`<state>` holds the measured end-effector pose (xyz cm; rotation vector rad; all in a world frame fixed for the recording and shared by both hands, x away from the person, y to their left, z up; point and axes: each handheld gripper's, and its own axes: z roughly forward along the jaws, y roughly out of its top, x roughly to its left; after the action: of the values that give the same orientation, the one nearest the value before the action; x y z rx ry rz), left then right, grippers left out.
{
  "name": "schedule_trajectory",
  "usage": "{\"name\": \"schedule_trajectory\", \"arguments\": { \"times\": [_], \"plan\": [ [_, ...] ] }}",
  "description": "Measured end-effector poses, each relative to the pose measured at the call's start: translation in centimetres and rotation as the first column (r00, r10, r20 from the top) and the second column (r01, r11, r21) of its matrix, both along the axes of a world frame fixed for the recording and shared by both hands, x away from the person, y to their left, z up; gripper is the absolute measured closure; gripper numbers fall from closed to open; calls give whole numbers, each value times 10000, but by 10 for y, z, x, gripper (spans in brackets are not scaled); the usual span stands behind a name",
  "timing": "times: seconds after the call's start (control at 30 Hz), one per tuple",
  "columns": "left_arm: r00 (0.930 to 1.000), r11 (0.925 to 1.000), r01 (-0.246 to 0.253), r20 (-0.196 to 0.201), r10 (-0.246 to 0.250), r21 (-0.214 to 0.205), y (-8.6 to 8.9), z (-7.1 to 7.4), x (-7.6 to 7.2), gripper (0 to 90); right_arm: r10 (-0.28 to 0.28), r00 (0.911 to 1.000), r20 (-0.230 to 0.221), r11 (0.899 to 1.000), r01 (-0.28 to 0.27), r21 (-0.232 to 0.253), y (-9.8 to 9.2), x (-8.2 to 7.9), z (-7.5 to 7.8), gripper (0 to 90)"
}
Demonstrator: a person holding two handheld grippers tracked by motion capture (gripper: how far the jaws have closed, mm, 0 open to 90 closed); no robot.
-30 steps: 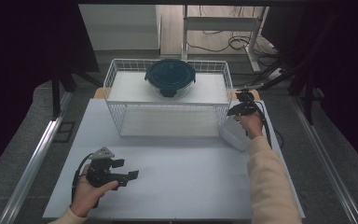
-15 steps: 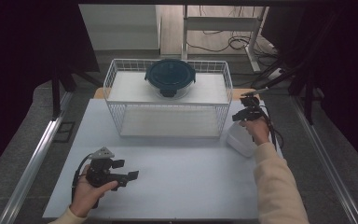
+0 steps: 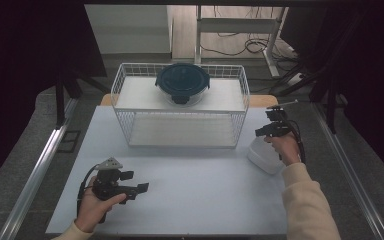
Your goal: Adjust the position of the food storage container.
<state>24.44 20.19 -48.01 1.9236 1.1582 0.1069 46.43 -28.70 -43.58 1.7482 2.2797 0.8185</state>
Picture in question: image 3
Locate black square frame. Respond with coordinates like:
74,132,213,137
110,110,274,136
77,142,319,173
57,129,82,154

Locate person's right hand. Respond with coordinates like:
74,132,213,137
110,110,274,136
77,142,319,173
263,131,303,167

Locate wooden table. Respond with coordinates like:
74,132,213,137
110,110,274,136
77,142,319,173
99,93,280,108

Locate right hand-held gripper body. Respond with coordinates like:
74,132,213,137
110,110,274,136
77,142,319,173
264,99,299,138

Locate round container with dark lid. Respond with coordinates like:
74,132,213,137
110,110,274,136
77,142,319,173
154,62,212,106

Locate white power strip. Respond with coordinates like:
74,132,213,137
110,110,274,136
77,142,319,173
284,71,306,88

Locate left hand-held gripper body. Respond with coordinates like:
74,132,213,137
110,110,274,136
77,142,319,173
91,157,138,205

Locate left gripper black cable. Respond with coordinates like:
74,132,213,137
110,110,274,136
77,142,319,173
76,163,101,218

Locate white wire shelf rack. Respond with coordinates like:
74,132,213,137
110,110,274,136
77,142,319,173
110,62,251,149

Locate white cabinet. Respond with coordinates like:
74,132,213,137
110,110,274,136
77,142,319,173
84,4,174,56

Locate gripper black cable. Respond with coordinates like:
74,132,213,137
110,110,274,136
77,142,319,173
76,163,101,218
286,119,307,165

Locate white rectangular lidded container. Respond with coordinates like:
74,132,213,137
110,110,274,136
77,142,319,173
246,134,286,176

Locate person's left hand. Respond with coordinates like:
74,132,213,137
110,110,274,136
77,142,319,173
74,175,128,234

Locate metal rail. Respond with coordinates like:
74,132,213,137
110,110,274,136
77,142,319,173
0,96,79,240
311,99,384,240

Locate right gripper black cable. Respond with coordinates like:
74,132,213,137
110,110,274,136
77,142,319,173
286,119,307,165

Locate white metal desk frame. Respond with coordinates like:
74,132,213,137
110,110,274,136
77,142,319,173
194,4,289,79

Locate black floor cables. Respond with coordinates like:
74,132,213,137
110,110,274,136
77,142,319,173
199,4,301,73

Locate dark curtain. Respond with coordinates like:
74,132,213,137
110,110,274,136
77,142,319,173
0,0,108,196
281,0,384,191

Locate black stand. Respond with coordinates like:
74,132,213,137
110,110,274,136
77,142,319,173
308,66,348,135
53,66,111,131

